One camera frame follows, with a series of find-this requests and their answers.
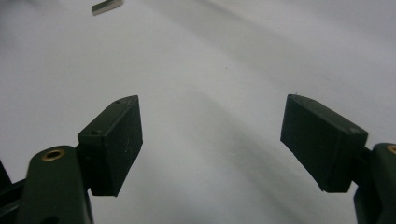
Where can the small grey flat block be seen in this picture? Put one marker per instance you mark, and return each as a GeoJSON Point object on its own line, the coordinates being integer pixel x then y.
{"type": "Point", "coordinates": [106, 6]}

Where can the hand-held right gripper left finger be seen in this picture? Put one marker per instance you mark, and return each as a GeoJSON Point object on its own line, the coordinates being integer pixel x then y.
{"type": "Point", "coordinates": [109, 149]}

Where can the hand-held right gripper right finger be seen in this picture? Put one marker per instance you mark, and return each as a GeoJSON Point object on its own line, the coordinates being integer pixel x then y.
{"type": "Point", "coordinates": [323, 146]}

